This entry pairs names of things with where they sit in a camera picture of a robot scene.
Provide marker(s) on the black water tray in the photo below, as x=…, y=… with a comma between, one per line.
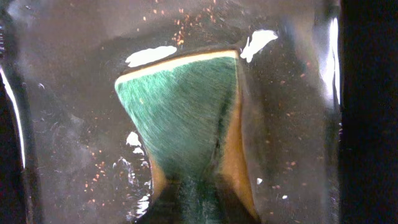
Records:
x=318, y=84

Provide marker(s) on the green yellow sponge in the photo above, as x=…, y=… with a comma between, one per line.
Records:
x=187, y=113

